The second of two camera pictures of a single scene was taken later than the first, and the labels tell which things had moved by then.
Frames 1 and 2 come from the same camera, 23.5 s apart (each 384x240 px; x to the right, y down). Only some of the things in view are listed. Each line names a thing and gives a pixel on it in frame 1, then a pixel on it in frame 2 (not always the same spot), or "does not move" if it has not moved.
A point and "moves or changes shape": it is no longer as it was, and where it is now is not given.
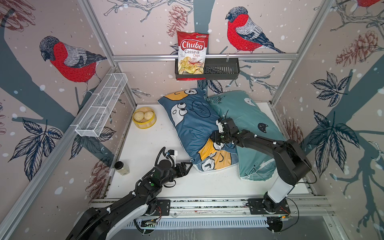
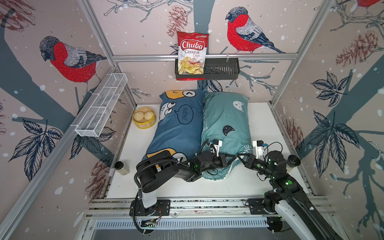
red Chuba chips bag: x=192 y=48 does not move
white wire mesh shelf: x=93 y=122 does not move
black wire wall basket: x=215 y=68 does not move
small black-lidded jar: x=122 y=168 does not move
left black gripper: x=183 y=172 -> x=223 y=161
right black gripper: x=215 y=136 -> x=250 y=161
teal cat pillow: x=248 y=115 -> x=226 y=119
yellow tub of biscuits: x=144 y=117 does not move
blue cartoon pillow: x=194 y=118 moves or changes shape
